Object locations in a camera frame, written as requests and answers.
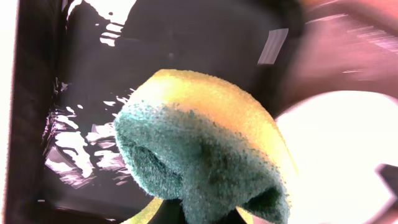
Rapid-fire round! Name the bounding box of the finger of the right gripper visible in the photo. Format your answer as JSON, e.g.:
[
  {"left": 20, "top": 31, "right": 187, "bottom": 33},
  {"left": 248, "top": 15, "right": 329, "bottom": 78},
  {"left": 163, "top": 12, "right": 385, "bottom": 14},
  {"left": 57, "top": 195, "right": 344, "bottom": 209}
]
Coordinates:
[{"left": 376, "top": 164, "right": 398, "bottom": 198}]

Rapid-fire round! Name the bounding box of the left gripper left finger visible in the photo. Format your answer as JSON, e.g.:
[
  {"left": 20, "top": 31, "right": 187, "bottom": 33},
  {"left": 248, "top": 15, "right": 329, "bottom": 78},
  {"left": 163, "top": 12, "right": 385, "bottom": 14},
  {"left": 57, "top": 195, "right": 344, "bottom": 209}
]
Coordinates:
[{"left": 154, "top": 199, "right": 187, "bottom": 224}]

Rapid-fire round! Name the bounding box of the green yellow sponge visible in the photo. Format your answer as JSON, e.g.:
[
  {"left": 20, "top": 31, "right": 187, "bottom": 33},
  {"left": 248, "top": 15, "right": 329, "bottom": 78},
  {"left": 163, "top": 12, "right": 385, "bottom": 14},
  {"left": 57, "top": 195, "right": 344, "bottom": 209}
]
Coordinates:
[{"left": 114, "top": 70, "right": 297, "bottom": 223}]

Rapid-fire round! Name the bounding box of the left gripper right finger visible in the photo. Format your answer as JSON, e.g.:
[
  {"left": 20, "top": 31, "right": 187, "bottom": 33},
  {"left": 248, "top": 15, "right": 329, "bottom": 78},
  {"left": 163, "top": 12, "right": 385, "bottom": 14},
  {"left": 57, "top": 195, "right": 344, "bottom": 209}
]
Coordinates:
[{"left": 217, "top": 209, "right": 246, "bottom": 224}]

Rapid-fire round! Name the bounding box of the white plate stained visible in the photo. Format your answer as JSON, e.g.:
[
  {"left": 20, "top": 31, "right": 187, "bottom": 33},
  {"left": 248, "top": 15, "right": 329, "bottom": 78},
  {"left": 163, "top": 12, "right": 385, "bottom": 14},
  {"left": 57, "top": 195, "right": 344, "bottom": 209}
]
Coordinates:
[{"left": 253, "top": 90, "right": 398, "bottom": 224}]

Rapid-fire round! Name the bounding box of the black water basin tray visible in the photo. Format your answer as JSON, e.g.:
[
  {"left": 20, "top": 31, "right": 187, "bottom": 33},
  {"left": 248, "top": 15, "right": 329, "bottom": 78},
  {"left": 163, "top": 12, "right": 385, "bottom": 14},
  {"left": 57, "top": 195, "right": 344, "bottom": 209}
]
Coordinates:
[{"left": 4, "top": 1, "right": 304, "bottom": 223}]

